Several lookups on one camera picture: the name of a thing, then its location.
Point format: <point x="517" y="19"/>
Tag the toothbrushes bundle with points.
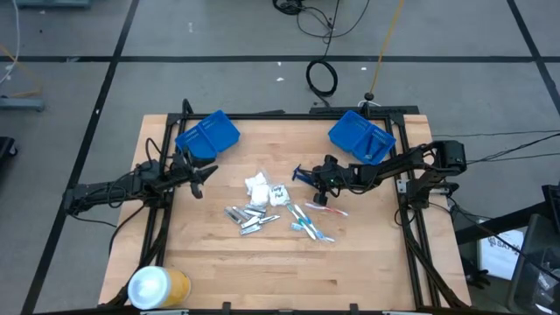
<point x="350" y="129"/>

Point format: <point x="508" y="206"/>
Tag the black diagonal beam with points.
<point x="490" y="227"/>

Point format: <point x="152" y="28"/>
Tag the black plastic bin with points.
<point x="536" y="271"/>

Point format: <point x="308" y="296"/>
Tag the black aluminium table frame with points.
<point x="284" y="116"/>

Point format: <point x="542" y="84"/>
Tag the white blue bagged toothbrush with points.
<point x="310" y="221"/>
<point x="296" y="226"/>

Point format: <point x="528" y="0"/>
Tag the white green bagged toothbrush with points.
<point x="302" y="222"/>

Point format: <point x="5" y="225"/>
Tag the white printed sign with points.
<point x="499" y="258"/>

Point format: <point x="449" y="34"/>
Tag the white cotton balls bag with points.
<point x="260" y="198"/>
<point x="254" y="181"/>

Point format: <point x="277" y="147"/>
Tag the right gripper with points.
<point x="330" y="177"/>

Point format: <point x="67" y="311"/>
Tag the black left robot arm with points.
<point x="100" y="192"/>

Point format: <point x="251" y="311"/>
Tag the white red bagged toothbrush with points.
<point x="326" y="208"/>

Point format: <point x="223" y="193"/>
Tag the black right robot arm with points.
<point x="394" y="164"/>

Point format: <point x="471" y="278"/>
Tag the grey floor plate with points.
<point x="22" y="104"/>

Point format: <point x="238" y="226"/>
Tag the black caster base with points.
<point x="6" y="148"/>

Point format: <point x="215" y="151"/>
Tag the grey metal bar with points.
<point x="52" y="3"/>

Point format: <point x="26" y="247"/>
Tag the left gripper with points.
<point x="179" y="172"/>

